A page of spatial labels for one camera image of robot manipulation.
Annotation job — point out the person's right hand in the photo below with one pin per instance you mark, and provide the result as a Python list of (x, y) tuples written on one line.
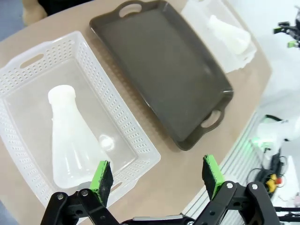
[(35, 14)]

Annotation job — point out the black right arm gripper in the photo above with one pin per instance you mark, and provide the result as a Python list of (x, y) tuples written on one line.
[(295, 31)]

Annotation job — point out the yellow and red connector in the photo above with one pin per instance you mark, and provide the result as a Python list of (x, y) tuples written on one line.
[(273, 181)]

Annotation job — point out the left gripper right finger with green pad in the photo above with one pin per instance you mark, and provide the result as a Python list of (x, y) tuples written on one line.
[(212, 178)]

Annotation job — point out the person's dark clothed torso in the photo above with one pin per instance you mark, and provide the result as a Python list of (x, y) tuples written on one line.
[(56, 5)]

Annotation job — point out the large white perforated plastic basket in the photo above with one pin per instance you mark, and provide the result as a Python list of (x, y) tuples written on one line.
[(110, 100)]

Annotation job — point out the translucent white Erlenmeyer flask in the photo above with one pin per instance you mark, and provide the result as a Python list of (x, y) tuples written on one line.
[(229, 35), (70, 140)]

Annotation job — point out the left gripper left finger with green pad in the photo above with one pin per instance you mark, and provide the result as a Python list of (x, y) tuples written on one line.
[(103, 182)]

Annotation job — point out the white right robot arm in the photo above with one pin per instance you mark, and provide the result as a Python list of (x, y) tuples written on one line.
[(288, 131)]

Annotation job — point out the aluminium table frame rail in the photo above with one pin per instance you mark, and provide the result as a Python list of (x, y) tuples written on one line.
[(234, 159)]

